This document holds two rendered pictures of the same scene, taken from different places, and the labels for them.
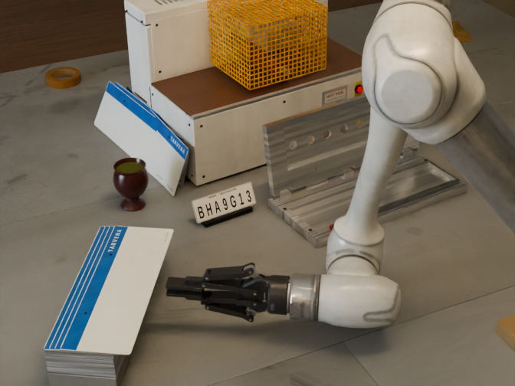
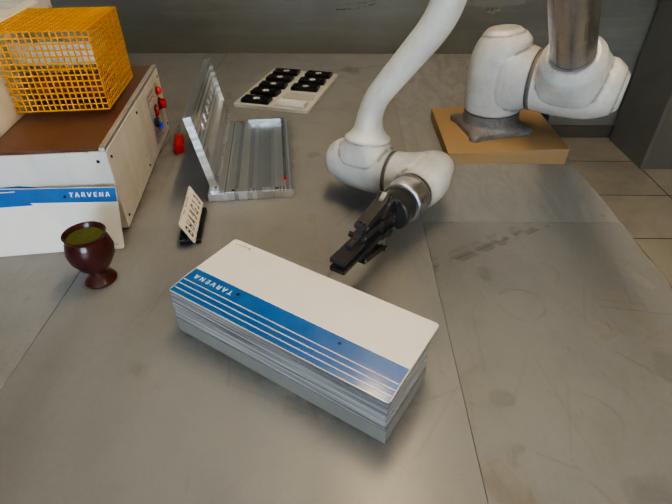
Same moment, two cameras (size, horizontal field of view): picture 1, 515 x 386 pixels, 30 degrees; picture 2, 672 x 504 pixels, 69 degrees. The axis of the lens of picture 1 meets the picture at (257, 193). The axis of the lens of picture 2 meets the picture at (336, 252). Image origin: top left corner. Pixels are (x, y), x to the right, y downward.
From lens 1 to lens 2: 1.57 m
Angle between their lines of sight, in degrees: 52
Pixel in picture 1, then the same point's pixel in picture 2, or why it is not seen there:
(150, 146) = (35, 225)
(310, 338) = (409, 234)
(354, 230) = (379, 133)
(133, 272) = (288, 285)
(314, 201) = (238, 175)
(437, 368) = (473, 193)
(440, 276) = not seen: hidden behind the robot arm
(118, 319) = (370, 318)
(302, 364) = (439, 247)
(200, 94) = (63, 135)
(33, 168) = not seen: outside the picture
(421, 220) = (303, 148)
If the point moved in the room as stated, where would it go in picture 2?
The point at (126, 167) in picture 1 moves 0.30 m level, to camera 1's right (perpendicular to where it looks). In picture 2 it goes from (78, 238) to (186, 167)
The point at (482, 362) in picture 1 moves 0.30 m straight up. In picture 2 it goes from (476, 177) to (499, 57)
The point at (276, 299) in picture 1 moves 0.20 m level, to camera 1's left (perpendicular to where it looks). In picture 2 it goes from (411, 207) to (372, 266)
